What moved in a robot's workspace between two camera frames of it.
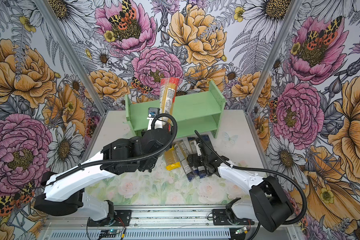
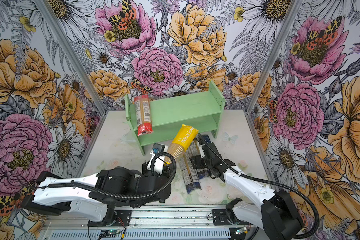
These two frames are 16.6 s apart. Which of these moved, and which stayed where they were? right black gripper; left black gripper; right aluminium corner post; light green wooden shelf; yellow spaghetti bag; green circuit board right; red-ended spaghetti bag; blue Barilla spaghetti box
Moved: red-ended spaghetti bag; yellow spaghetti bag; left black gripper
Stayed: green circuit board right; right black gripper; right aluminium corner post; light green wooden shelf; blue Barilla spaghetti box
